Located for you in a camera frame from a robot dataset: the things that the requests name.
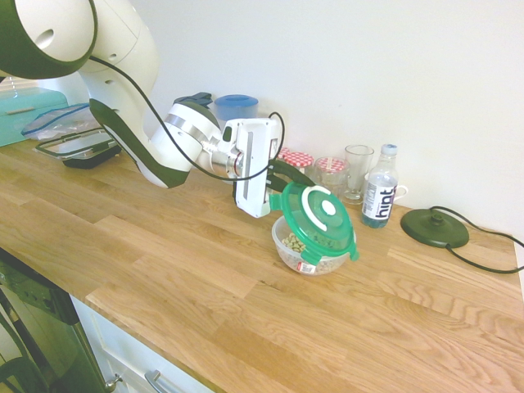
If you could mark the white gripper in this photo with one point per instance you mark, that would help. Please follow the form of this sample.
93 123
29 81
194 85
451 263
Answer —
254 163

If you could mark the green round container lid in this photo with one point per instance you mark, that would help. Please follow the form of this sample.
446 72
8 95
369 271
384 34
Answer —
315 221

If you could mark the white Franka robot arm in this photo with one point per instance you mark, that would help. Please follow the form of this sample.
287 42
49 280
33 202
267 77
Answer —
123 41

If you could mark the glass jar red checked lid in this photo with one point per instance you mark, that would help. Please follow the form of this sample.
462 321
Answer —
331 165
283 153
301 159

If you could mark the clear food bowl with nuts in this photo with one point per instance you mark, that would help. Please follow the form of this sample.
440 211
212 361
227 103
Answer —
290 254

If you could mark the clear pitcher blue lid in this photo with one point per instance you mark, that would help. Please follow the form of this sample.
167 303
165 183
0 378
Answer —
235 106

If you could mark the clear pitcher dark grey lid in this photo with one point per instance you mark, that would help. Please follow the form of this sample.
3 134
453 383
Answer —
200 98

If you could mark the rectangular container green-rimmed lid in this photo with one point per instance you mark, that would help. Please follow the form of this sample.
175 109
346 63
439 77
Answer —
78 147

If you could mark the clear drinking glass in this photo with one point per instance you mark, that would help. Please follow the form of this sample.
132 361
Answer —
358 163

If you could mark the hint water bottle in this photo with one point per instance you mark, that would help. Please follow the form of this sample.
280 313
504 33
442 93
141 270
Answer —
378 196

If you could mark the white mug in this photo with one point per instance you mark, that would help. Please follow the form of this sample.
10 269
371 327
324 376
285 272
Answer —
400 192

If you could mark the black kettle base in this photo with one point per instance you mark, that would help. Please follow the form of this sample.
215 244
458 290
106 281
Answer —
434 227

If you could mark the clear zip plastic bag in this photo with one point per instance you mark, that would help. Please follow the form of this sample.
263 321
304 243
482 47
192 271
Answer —
61 120

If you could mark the white cabinet drawer front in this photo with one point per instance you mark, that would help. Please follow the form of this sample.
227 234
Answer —
123 352

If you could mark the silver cabinet knob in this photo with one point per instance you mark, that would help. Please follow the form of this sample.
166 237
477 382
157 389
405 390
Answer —
112 382

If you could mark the teal bread box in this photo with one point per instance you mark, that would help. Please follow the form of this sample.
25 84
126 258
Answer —
24 114

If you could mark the dark steel dishwasher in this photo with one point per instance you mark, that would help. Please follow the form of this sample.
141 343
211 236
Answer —
49 327

